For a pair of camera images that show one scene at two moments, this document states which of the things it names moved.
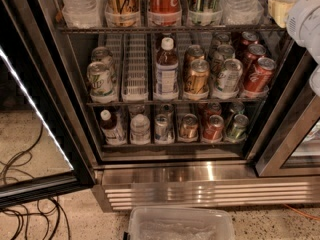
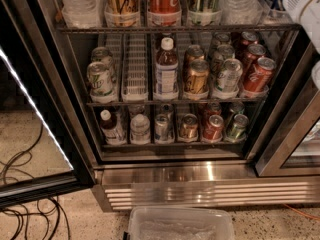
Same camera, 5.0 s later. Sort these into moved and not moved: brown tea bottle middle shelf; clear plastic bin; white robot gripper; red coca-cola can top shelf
Moved: white robot gripper
Not moved: red coca-cola can top shelf; brown tea bottle middle shelf; clear plastic bin
